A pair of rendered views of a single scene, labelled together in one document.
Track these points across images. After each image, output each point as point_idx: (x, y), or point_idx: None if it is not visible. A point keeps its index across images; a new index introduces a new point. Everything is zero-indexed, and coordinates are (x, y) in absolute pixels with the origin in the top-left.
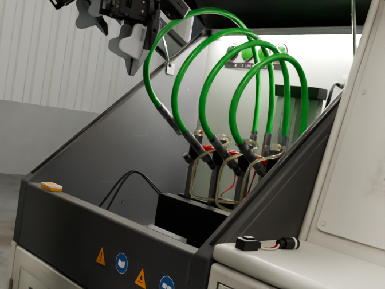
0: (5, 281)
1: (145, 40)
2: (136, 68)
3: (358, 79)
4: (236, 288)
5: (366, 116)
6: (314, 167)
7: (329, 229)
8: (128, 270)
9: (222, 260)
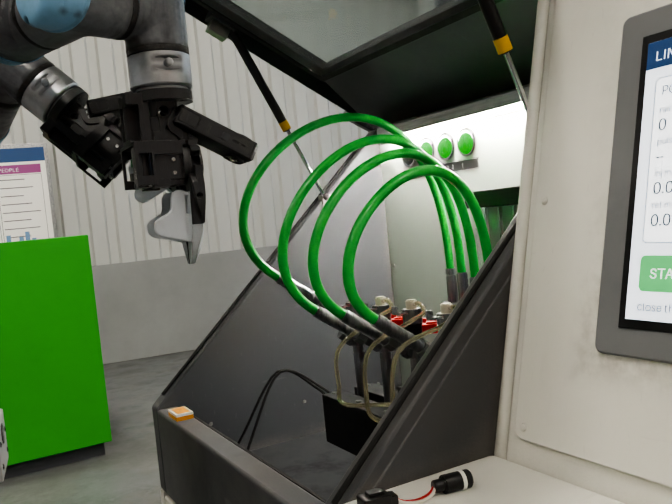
0: None
1: (192, 212)
2: (193, 252)
3: (535, 181)
4: None
5: (554, 241)
6: (495, 336)
7: (532, 436)
8: None
9: None
